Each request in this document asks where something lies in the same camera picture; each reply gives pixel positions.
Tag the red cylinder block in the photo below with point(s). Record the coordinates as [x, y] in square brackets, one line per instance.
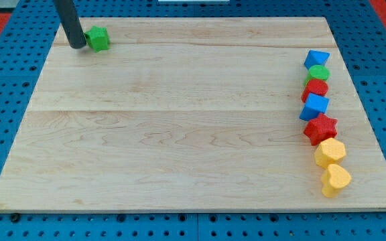
[314, 86]

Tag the red star block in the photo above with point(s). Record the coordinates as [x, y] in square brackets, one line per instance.
[320, 128]

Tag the yellow hexagon block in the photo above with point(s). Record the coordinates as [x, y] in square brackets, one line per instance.
[329, 151]

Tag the yellow heart block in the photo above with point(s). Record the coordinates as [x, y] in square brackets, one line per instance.
[334, 179]

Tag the blue cube block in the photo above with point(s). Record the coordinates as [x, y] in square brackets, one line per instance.
[313, 106]

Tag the light wooden board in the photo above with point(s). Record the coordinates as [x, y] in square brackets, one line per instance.
[187, 115]

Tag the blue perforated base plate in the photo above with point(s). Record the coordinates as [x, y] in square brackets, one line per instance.
[25, 43]

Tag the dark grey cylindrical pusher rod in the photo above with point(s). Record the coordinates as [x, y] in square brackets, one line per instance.
[70, 22]

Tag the blue triangle block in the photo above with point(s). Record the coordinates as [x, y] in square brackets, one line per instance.
[315, 57]

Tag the green cylinder block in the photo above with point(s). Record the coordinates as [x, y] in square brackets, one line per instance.
[317, 72]

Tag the green star block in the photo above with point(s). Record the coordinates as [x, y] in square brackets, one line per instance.
[97, 38]

